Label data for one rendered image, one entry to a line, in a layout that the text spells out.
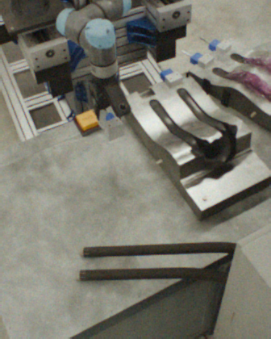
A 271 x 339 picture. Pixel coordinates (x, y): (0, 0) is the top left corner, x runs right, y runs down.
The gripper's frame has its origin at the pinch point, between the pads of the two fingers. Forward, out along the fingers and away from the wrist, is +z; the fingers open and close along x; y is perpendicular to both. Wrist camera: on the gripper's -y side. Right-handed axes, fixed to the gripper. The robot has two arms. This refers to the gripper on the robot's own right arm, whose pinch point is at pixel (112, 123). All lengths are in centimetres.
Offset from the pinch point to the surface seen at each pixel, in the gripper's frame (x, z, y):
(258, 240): 11, -52, -74
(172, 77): -28.3, 3.3, 11.4
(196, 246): -0.8, 4.3, -46.6
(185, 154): -13.4, 1.5, -20.6
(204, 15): -134, 95, 140
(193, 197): -10.5, 8.8, -30.7
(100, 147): 3.2, 15.0, 5.2
